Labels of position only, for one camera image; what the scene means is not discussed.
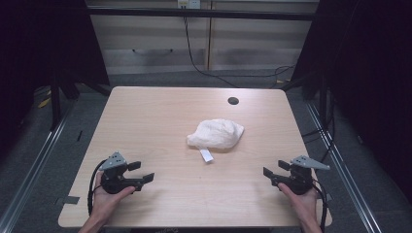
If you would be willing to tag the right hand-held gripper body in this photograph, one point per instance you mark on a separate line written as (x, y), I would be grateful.
(299, 181)

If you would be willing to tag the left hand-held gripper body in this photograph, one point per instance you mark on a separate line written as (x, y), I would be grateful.
(113, 176)

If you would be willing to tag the white towel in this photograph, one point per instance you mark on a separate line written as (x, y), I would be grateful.
(215, 133)

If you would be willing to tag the person's right hand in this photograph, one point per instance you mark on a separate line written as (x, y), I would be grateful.
(301, 205)

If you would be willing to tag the person's left hand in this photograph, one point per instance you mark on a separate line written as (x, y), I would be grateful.
(105, 202)

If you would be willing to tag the grey tape piece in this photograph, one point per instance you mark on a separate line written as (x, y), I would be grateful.
(329, 196)
(71, 200)

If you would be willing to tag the black floor tape strip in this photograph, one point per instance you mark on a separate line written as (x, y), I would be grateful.
(79, 136)

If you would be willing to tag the black metal stand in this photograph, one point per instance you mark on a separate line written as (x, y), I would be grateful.
(55, 103)
(323, 103)

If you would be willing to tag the round black table grommet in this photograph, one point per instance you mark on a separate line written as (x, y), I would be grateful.
(233, 100)

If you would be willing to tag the yellow floor tape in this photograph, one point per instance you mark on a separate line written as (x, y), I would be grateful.
(44, 103)

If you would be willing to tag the dark curtain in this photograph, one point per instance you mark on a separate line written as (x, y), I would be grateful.
(39, 48)
(366, 81)

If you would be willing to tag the metal floor rail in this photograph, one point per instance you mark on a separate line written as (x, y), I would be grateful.
(343, 168)
(35, 161)

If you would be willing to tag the black horizontal frame bar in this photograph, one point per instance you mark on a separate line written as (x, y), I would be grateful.
(200, 13)

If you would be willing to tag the white wall socket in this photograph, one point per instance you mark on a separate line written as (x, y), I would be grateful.
(188, 3)

